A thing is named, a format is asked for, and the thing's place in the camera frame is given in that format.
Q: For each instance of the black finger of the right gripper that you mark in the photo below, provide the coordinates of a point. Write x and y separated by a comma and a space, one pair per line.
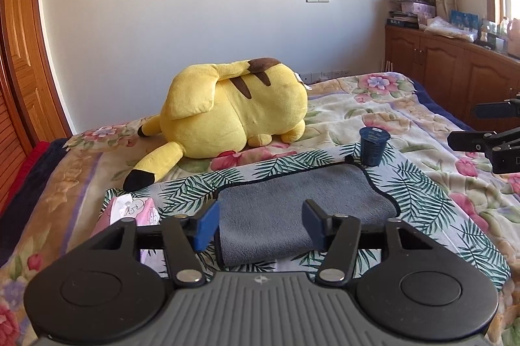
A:
501, 149

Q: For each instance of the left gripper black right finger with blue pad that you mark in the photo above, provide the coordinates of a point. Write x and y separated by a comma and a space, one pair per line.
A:
338, 237

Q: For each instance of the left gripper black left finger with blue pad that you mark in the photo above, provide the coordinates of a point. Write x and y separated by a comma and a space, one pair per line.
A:
183, 237

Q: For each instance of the purple and grey towel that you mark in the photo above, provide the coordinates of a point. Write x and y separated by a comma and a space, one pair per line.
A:
262, 221

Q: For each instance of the pink tissue box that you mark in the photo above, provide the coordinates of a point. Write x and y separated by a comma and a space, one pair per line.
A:
144, 211

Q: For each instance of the wooden cabinet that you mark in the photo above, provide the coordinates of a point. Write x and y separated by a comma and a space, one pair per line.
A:
456, 75

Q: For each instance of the palm leaf print cloth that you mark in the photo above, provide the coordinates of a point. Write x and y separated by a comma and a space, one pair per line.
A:
423, 204

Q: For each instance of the dark blue cup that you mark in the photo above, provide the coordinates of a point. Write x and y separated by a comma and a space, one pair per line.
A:
373, 141

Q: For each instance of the pink detergent bottle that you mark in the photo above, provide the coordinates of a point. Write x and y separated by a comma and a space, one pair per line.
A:
513, 34

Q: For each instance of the floral bed blanket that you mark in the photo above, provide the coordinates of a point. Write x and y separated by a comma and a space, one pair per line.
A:
97, 160

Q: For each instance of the yellow plush toy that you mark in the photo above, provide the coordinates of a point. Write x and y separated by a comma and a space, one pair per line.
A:
214, 108

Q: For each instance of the blue box on cabinet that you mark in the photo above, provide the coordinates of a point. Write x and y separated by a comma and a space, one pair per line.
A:
465, 21

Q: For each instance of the white plastic bag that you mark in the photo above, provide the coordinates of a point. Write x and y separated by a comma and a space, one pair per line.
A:
439, 26

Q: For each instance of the red and navy folded blankets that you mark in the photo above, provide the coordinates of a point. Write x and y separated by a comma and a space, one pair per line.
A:
30, 181

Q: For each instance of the wooden slatted wardrobe door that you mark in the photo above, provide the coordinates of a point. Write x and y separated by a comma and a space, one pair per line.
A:
31, 111

